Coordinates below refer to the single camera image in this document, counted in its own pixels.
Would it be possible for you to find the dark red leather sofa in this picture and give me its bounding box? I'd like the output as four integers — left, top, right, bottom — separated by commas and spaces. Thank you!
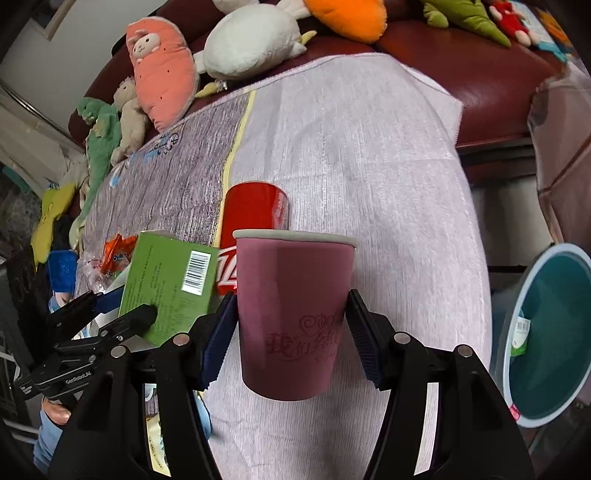
69, 0, 568, 185

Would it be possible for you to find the green cardboard box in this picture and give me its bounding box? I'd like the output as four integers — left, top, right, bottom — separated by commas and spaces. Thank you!
119, 231, 220, 349

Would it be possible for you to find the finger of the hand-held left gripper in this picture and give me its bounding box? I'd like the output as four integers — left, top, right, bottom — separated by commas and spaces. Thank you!
95, 305, 158, 346
46, 290, 125, 344

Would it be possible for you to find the plaid blanket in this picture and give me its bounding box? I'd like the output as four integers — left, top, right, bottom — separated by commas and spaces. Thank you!
526, 60, 591, 245

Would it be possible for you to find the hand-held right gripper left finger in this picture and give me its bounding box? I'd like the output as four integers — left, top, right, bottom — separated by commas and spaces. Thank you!
48, 292, 238, 480

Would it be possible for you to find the person's left hand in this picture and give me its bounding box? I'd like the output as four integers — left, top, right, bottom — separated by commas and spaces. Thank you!
41, 398, 74, 428

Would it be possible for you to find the green labelled packet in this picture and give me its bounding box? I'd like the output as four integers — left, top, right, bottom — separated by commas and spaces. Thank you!
510, 316, 532, 358

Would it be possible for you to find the beige bear plush toy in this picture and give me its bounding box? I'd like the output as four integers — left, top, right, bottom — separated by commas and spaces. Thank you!
111, 78, 149, 164

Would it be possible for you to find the white radish plush toy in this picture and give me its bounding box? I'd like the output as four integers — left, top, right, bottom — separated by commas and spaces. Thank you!
193, 0, 319, 97

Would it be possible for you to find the pink carrot plush toy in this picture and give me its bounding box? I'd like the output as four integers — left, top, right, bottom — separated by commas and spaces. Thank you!
126, 16, 200, 134

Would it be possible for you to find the red drink can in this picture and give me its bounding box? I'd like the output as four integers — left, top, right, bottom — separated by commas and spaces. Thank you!
217, 181, 291, 296

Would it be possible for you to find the orange carrot plush toy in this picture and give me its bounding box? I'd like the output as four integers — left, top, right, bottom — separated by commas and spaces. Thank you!
302, 0, 389, 44

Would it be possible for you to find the yellow plush toy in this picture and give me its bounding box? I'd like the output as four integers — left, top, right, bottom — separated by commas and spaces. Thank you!
30, 182, 77, 266

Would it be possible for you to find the teal trash bin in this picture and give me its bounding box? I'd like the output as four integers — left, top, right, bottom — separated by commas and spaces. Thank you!
489, 243, 591, 430

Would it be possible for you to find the clear plastic bag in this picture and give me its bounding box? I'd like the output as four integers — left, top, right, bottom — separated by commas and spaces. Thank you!
76, 256, 130, 296

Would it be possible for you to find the orange snack wrapper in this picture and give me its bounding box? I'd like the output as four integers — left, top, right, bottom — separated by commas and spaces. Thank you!
99, 234, 139, 278

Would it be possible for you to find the white foam sheet cover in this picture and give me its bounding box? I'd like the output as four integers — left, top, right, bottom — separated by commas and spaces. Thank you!
74, 53, 492, 480

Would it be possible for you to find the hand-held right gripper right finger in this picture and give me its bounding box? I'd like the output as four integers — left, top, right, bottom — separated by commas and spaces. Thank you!
346, 288, 536, 480

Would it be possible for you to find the green dinosaur plush toy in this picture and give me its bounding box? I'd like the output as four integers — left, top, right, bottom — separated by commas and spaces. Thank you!
69, 97, 123, 250

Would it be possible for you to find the pink paper cup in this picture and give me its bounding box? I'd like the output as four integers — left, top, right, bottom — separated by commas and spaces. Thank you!
232, 229, 358, 401

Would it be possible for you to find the red plush doll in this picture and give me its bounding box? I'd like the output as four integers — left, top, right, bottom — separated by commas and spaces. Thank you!
489, 0, 532, 47

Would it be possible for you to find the green vegetable plush toy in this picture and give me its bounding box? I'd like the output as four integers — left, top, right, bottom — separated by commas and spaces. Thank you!
422, 0, 513, 49

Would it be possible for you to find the blue orange plush toy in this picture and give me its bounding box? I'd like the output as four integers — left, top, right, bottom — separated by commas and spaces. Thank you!
531, 9, 573, 61

